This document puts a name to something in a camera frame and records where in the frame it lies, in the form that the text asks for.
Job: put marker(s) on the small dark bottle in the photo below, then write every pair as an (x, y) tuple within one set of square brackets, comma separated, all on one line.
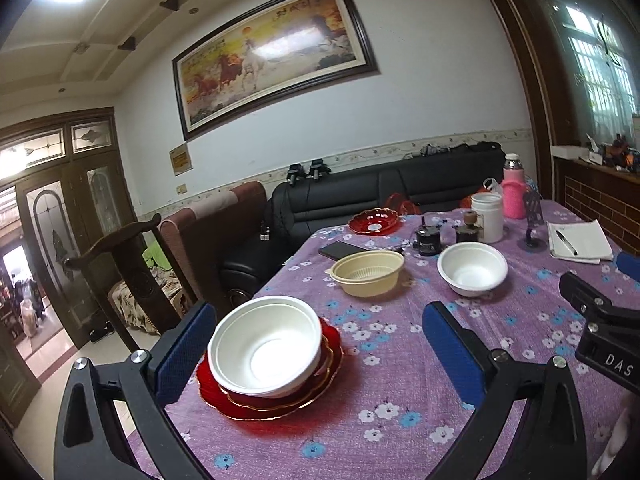
[(265, 232)]

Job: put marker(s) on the black smartphone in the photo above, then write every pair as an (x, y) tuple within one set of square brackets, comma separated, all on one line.
[(342, 250)]

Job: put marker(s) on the red ridged plate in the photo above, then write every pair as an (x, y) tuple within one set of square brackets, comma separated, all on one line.
[(210, 385)]

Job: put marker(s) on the framed horse painting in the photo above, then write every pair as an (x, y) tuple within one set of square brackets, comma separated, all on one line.
[(270, 55)]

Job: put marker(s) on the window with white grille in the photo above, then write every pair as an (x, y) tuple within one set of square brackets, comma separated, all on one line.
[(600, 70)]

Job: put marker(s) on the green cloth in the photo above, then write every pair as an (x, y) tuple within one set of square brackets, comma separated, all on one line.
[(155, 255)]

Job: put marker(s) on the white flat box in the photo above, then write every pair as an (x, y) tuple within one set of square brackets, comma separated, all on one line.
[(575, 154)]

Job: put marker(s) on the yellow wall plaque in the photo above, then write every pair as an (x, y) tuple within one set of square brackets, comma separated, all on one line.
[(180, 159)]

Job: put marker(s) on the black leather sofa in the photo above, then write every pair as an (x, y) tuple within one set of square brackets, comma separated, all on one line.
[(325, 205)]

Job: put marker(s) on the beige plastic bowl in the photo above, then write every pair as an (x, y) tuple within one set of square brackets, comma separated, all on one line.
[(367, 285)]

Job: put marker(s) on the red plastic bag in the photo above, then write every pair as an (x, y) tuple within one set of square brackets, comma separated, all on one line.
[(400, 205)]

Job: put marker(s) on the red plate with round sticker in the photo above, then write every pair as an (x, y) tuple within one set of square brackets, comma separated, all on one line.
[(331, 355)]

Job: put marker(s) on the dark wooden chair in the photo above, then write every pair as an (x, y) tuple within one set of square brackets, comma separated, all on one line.
[(145, 280)]

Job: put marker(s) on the black pen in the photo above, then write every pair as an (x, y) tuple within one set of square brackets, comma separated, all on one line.
[(566, 242)]

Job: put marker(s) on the small red plate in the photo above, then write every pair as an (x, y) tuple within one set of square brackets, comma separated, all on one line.
[(362, 222)]

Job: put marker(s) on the pink bottle with knitted sleeve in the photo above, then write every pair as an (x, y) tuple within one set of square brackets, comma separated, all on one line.
[(514, 195)]

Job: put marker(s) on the purple floral tablecloth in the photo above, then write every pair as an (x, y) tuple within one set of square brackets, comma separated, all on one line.
[(400, 360)]

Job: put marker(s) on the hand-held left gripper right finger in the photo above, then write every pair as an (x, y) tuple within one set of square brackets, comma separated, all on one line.
[(455, 355)]

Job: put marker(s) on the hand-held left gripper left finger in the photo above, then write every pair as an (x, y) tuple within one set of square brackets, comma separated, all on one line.
[(185, 355)]

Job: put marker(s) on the black clamp device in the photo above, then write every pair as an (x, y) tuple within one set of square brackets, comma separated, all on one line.
[(296, 172), (319, 168)]

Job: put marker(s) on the black cylindrical device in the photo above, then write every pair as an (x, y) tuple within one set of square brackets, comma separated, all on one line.
[(429, 242)]

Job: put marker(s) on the white notepad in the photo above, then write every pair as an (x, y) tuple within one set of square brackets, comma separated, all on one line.
[(592, 240)]

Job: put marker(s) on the person's right forearm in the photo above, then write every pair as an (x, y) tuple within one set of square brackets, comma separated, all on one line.
[(615, 440)]

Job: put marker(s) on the brown upholstered armchair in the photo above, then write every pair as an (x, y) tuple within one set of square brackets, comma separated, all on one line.
[(210, 240)]

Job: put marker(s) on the assorted counter trinkets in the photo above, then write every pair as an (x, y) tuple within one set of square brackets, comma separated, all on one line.
[(617, 152)]

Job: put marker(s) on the brick pattern wooden counter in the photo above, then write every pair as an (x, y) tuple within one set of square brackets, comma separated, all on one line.
[(595, 195)]

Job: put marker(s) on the black phone stand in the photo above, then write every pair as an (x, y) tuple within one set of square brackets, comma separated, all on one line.
[(532, 210)]

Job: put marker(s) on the floral patterned couch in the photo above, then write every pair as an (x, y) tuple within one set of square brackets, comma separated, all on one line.
[(130, 305)]

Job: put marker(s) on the wooden door with glass panels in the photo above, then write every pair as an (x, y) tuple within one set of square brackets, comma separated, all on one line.
[(75, 240)]

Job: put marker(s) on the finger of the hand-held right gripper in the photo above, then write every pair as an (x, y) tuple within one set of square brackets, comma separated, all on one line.
[(630, 262), (582, 297)]

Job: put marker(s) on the white plastic jar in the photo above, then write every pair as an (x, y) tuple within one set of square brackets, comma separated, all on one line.
[(487, 220)]

